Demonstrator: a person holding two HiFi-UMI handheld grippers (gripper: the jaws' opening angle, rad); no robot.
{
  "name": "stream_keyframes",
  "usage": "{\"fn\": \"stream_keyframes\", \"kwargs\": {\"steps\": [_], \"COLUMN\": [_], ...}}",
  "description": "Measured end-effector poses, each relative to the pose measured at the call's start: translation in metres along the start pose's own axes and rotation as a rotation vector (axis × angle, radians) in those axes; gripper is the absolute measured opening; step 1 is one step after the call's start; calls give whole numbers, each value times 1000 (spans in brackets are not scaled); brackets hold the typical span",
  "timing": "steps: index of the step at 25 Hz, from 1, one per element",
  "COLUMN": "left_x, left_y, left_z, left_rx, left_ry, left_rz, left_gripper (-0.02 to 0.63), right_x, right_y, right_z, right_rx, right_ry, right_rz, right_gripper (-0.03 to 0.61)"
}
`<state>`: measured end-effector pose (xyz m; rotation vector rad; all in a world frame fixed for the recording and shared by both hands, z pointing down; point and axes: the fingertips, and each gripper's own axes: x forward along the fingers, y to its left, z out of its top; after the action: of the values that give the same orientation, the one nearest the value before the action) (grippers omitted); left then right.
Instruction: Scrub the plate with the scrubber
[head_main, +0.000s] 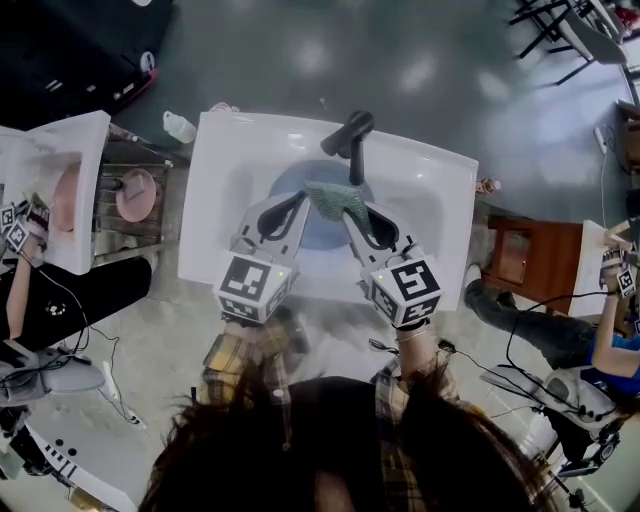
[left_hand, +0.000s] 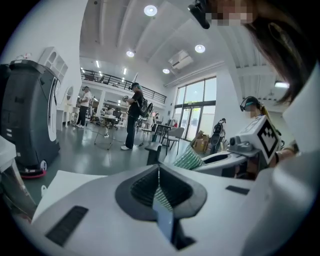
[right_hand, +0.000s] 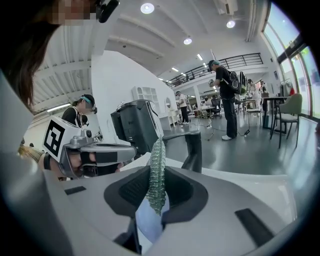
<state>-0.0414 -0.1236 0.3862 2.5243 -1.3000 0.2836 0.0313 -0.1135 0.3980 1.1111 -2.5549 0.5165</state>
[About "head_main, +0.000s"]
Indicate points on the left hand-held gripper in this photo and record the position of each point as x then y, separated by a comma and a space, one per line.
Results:
250, 282

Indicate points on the cardboard box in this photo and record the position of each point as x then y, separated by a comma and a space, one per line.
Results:
631, 135

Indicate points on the black faucet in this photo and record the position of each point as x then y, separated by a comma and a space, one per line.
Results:
356, 160

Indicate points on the clear plastic bottle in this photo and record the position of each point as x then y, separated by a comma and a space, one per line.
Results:
179, 127

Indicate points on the steel sink stand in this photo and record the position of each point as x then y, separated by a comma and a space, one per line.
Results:
107, 225

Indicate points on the person's right forearm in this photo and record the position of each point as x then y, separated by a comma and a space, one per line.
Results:
415, 355

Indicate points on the black equipment case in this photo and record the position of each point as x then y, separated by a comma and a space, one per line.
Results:
65, 50

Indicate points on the white backpack rig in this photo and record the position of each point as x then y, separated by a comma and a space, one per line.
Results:
560, 387

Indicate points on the white power strip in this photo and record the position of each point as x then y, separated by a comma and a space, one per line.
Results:
600, 140

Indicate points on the wooden cabinet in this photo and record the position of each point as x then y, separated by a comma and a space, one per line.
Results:
555, 265

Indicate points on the blue large plate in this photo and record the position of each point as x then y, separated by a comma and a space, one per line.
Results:
322, 235

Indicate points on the person's torso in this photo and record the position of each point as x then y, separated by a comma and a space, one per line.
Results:
330, 415

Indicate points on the pink plate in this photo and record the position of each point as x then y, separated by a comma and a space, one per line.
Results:
135, 197
67, 200

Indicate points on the green sponge cloth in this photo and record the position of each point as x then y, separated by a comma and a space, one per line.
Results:
335, 200

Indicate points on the white ceramic sink basin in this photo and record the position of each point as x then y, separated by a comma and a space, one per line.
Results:
585, 280
92, 200
215, 225

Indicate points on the pink bottle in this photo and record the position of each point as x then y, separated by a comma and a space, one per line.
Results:
492, 185

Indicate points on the grey chair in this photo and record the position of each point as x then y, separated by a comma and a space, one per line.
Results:
595, 42

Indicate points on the white cabinet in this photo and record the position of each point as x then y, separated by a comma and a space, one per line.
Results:
100, 465

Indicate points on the person's left forearm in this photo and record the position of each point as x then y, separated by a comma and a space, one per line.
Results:
240, 350

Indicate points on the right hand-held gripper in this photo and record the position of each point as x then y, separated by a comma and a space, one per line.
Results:
410, 287

